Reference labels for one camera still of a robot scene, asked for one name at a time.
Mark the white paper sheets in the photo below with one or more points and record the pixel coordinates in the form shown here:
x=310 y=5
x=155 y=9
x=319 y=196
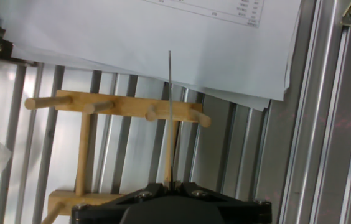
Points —
x=132 y=37

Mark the steel cleaver knife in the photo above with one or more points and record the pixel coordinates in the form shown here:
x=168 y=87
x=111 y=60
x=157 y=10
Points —
x=170 y=140

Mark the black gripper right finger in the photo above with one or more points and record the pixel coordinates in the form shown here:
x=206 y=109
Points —
x=250 y=214

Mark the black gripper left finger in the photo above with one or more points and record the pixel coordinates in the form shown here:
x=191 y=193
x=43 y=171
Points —
x=94 y=214

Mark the wooden knife rack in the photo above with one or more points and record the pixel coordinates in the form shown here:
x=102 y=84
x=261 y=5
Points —
x=125 y=105

